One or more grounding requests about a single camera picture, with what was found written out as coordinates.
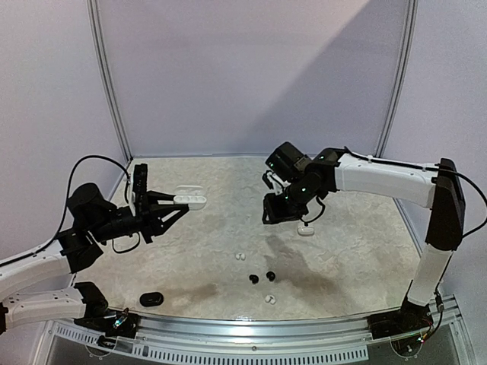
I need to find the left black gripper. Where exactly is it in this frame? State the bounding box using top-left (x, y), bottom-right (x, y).
top-left (90, 189), bottom-right (188, 243)

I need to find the white square charging case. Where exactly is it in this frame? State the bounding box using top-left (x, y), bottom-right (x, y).
top-left (297, 224), bottom-right (315, 236)

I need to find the white oval charging case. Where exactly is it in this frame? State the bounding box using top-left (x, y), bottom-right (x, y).
top-left (173, 185), bottom-right (208, 211)

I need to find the white earbud front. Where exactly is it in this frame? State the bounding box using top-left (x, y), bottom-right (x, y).
top-left (265, 295), bottom-right (276, 305)

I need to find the black oval charging case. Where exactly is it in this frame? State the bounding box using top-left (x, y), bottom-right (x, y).
top-left (139, 291), bottom-right (164, 307)

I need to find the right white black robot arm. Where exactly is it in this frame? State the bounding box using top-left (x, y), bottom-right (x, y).
top-left (263, 141), bottom-right (466, 332)

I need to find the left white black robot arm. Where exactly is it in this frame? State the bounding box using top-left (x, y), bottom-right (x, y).
top-left (1, 182), bottom-right (205, 338)

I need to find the black earbud right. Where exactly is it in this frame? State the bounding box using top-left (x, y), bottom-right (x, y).
top-left (266, 271), bottom-right (275, 281)

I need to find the black earbud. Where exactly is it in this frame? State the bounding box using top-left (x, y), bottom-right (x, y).
top-left (266, 271), bottom-right (275, 281)
top-left (249, 275), bottom-right (259, 284)

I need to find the black earbud left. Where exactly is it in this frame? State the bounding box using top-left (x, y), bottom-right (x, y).
top-left (249, 275), bottom-right (259, 284)

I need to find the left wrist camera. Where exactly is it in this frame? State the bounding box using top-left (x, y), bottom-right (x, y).
top-left (126, 163), bottom-right (148, 217)

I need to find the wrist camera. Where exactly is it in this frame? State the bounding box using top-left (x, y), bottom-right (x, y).
top-left (126, 163), bottom-right (148, 217)
top-left (263, 170), bottom-right (285, 195)

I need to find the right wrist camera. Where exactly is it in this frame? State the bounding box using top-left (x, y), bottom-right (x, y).
top-left (263, 170), bottom-right (285, 195)

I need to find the right black cable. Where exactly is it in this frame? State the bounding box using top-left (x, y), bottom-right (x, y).
top-left (342, 146), bottom-right (487, 239)

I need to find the black cable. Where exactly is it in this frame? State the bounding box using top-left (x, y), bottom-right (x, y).
top-left (0, 154), bottom-right (132, 263)
top-left (342, 146), bottom-right (487, 239)

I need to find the left black cable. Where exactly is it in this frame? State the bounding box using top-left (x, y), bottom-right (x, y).
top-left (0, 154), bottom-right (132, 263)

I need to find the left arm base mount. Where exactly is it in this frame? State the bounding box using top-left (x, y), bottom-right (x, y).
top-left (74, 306), bottom-right (141, 339)

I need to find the aluminium front rail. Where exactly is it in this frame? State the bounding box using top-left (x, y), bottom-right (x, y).
top-left (43, 292), bottom-right (463, 364)

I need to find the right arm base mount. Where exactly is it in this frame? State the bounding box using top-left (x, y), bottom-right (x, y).
top-left (367, 307), bottom-right (433, 340)

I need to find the left aluminium frame post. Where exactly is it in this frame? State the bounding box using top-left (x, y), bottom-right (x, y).
top-left (86, 0), bottom-right (133, 162)

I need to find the aluminium frame post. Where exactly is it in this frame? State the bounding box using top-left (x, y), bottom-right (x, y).
top-left (86, 0), bottom-right (133, 162)
top-left (372, 0), bottom-right (419, 163)

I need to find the right aluminium frame post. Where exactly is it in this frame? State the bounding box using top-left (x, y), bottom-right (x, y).
top-left (372, 0), bottom-right (419, 163)

